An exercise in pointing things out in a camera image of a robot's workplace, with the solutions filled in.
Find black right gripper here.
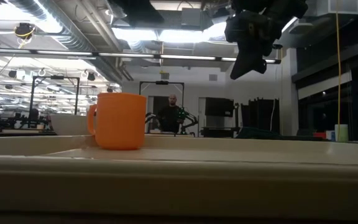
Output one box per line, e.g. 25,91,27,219
224,0,309,80

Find dark green cloth napkin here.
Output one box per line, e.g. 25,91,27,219
234,126,324,141

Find orange plastic mug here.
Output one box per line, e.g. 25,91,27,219
86,92,148,151

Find white ribbed bowl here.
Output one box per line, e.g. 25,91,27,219
49,113,90,136

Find beige plastic tray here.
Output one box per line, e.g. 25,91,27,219
0,134,358,220

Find large black display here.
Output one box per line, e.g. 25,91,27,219
204,96,235,118

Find black folding screen panels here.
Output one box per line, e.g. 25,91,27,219
240,97,281,140

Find person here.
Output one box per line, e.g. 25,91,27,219
156,93,185,134

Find pale green white cylinder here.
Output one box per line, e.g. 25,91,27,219
334,124,349,142

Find long LED light bar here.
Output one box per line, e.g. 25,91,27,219
0,47,282,65

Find round black ceiling device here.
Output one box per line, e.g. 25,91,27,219
13,22,36,40

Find background black gantry frame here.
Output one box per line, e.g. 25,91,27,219
139,80,185,134
29,75,81,129

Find yellow hanging cable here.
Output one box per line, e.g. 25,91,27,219
335,0,342,141

